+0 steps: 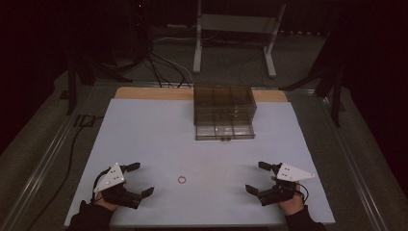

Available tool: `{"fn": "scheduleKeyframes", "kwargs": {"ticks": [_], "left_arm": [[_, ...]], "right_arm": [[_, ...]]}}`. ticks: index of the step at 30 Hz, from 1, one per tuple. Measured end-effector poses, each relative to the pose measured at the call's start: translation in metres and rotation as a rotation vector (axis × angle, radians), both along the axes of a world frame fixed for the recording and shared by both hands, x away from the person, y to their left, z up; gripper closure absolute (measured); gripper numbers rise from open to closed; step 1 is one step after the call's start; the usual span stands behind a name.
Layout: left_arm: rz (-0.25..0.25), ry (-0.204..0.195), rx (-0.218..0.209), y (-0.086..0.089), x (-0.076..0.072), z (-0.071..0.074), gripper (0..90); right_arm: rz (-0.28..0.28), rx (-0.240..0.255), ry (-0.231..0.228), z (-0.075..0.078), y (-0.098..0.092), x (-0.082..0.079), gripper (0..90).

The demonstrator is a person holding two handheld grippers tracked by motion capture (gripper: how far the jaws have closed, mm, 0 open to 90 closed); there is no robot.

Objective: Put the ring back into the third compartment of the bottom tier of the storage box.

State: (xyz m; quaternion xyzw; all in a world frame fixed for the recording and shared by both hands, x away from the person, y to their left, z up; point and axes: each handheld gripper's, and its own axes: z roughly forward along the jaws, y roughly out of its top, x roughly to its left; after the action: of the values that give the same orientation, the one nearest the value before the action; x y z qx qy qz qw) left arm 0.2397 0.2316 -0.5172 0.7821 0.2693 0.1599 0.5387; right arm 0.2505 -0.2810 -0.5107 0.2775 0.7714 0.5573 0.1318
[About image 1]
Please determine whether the white metal stand frame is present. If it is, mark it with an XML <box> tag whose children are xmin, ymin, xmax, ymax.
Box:
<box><xmin>192</xmin><ymin>0</ymin><xmax>288</xmax><ymax>79</ymax></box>

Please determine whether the black cable bundle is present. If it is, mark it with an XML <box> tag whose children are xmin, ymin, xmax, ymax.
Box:
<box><xmin>140</xmin><ymin>3</ymin><xmax>193</xmax><ymax>90</ymax></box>

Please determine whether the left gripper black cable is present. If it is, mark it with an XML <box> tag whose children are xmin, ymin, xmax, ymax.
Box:
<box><xmin>91</xmin><ymin>167</ymin><xmax>112</xmax><ymax>204</ymax></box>

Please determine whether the black floor cable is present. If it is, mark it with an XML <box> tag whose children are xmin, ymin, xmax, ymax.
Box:
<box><xmin>28</xmin><ymin>115</ymin><xmax>105</xmax><ymax>231</ymax></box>

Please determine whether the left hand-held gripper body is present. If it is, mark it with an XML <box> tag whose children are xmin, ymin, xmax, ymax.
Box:
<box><xmin>93</xmin><ymin>162</ymin><xmax>143</xmax><ymax>211</ymax></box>

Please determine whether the black floor bracket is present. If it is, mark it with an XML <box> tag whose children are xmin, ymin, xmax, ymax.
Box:
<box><xmin>74</xmin><ymin>114</ymin><xmax>96</xmax><ymax>128</ymax></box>

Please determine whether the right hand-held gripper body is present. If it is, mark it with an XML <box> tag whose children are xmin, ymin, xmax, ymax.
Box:
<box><xmin>257</xmin><ymin>162</ymin><xmax>317</xmax><ymax>207</ymax></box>

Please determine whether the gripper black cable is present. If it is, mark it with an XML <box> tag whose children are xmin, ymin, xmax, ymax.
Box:
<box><xmin>91</xmin><ymin>167</ymin><xmax>112</xmax><ymax>204</ymax></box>
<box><xmin>296</xmin><ymin>182</ymin><xmax>310</xmax><ymax>204</ymax></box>

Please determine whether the clear plastic drawer cabinet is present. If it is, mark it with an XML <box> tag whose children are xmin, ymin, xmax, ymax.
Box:
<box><xmin>192</xmin><ymin>83</ymin><xmax>258</xmax><ymax>127</ymax></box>

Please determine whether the person's right hand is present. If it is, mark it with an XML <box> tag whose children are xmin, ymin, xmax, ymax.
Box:
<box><xmin>270</xmin><ymin>175</ymin><xmax>306</xmax><ymax>217</ymax></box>

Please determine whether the black tripod stand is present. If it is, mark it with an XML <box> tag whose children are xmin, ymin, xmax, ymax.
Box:
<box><xmin>63</xmin><ymin>38</ymin><xmax>135</xmax><ymax>116</ymax></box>
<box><xmin>278</xmin><ymin>28</ymin><xmax>349</xmax><ymax>128</ymax></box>

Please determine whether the white floor cable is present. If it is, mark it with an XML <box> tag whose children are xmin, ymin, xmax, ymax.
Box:
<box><xmin>152</xmin><ymin>36</ymin><xmax>195</xmax><ymax>85</ymax></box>

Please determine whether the metal floor rail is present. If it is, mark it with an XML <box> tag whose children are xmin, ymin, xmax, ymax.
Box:
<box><xmin>92</xmin><ymin>80</ymin><xmax>317</xmax><ymax>96</ymax></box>
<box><xmin>0</xmin><ymin>109</ymin><xmax>85</xmax><ymax>231</ymax></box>
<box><xmin>316</xmin><ymin>94</ymin><xmax>391</xmax><ymax>231</ymax></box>

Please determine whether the person's left hand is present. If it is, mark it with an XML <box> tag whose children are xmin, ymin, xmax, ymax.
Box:
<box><xmin>94</xmin><ymin>192</ymin><xmax>120</xmax><ymax>213</ymax></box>

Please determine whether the white table cover board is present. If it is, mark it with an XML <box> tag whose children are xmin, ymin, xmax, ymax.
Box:
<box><xmin>63</xmin><ymin>97</ymin><xmax>337</xmax><ymax>228</ymax></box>

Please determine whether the clear plastic divided drawer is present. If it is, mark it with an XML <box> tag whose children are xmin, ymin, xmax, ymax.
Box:
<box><xmin>194</xmin><ymin>112</ymin><xmax>256</xmax><ymax>142</ymax></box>

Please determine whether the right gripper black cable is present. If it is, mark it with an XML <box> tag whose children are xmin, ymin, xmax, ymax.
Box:
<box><xmin>296</xmin><ymin>182</ymin><xmax>310</xmax><ymax>204</ymax></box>

